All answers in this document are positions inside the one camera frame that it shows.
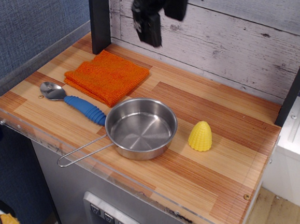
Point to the yellow ridged toy lemon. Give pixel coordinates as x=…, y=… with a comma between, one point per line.
x=200, y=138

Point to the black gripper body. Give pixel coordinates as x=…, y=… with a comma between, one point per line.
x=147, y=7

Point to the clear acrylic table guard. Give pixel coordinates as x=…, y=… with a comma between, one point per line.
x=212, y=187

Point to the stainless steel pot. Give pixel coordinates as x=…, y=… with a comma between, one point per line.
x=139, y=128

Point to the folded orange cloth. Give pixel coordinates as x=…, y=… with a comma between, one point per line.
x=106, y=78

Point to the white grooved side unit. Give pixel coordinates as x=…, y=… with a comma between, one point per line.
x=282, y=175

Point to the yellow object bottom left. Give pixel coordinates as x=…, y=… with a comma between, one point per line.
x=8, y=219

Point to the dark left vertical post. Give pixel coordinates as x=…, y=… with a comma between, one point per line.
x=100, y=25

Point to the blue handled metal spoon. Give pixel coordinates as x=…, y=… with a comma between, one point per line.
x=54, y=92

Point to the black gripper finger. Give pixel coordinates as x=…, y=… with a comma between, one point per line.
x=176, y=9
x=148, y=28

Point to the grey button control panel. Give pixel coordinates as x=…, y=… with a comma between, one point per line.
x=99, y=208

